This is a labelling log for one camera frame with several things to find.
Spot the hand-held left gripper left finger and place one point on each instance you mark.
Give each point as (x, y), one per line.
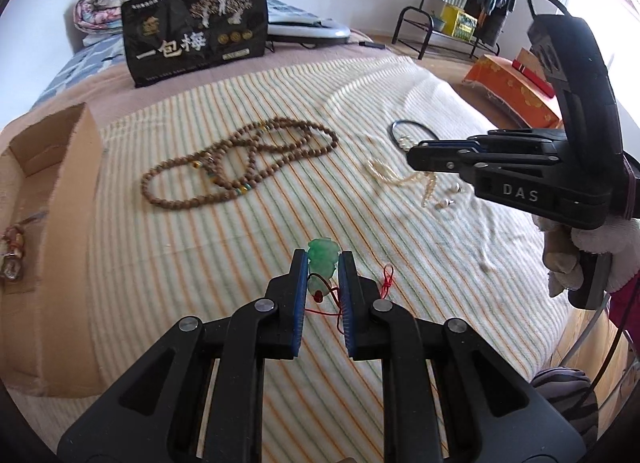
(299, 293)

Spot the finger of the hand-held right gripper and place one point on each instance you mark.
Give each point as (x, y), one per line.
(425, 158)
(520, 135)

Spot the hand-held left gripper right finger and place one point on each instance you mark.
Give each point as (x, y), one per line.
(346, 293)

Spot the black bangle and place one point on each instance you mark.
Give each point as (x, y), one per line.
(393, 133)

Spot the cardboard box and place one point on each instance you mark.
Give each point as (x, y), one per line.
(65, 243)

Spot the person's right forearm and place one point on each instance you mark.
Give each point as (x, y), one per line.
(627, 308)

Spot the person's right hand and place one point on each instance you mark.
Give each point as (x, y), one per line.
(625, 243)

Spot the orange patterned box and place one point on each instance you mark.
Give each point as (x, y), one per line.
(515, 98)

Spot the striped towel cloth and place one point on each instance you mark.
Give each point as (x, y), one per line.
(400, 293)

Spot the red box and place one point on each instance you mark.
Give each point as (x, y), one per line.
(532, 75)

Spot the black power adapter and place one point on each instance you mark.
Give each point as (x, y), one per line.
(372, 44)

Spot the yellow box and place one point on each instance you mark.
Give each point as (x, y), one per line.
(457, 20)

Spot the small green pot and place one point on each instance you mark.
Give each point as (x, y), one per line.
(438, 23)

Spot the black clothes rack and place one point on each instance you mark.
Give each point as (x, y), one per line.
(412, 10)

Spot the dark striped cloth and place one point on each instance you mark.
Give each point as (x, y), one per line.
(560, 393)

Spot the black snack bag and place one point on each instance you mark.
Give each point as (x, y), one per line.
(200, 43)

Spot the brown blanket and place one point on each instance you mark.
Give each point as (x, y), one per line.
(100, 93)

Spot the blue checked bedsheet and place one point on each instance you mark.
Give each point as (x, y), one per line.
(75, 68)

